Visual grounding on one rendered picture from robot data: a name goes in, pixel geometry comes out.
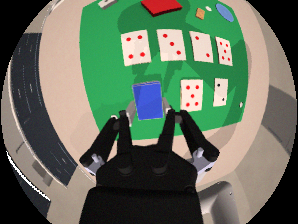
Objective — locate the green cloth mat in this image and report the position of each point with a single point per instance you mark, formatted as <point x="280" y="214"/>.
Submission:
<point x="108" y="82"/>

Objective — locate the blue round disc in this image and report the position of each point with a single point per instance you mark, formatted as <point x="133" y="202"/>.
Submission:
<point x="224" y="12"/>

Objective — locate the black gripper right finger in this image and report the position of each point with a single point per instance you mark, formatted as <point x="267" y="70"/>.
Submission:
<point x="205" y="154"/>

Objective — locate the white playing card with black pips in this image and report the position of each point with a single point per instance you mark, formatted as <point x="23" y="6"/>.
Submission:
<point x="220" y="91"/>

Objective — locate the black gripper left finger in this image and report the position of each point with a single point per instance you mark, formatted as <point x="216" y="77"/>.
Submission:
<point x="98" y="153"/>

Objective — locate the white playing card with red pips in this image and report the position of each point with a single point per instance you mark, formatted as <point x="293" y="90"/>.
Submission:
<point x="224" y="51"/>
<point x="135" y="47"/>
<point x="202" y="49"/>
<point x="191" y="94"/>
<point x="171" y="44"/>

